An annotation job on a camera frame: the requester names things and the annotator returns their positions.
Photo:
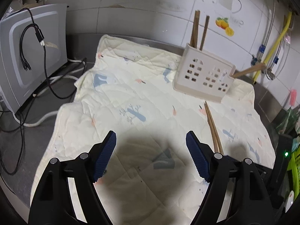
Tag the cream patterned quilted mat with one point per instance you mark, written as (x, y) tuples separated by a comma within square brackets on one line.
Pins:
[(150, 178)]

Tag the pink brush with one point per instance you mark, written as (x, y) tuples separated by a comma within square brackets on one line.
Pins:
[(293, 96)]

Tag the green plastic items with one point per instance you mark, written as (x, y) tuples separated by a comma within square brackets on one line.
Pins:
[(289, 125)]

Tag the cream perforated utensil holder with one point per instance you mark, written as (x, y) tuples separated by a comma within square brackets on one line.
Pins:
[(203, 75)]

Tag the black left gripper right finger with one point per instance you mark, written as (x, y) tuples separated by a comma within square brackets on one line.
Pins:
[(250, 202)]

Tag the grey microwave oven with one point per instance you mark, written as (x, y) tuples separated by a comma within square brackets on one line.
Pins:
[(33, 46)]

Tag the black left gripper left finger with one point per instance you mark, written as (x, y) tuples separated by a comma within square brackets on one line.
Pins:
[(52, 202)]

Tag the wooden chopstick of bundle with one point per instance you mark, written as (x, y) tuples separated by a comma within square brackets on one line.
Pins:
[(254, 68), (193, 28), (196, 30)]

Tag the wooden chopstick far right long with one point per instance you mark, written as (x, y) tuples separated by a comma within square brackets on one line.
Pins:
[(216, 133)]

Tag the wooden chopstick curved middle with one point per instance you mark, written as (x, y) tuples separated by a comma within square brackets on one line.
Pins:
[(215, 143)]

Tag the wooden chopstick leftmost of bundle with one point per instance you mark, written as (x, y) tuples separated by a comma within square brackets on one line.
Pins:
[(254, 68)]

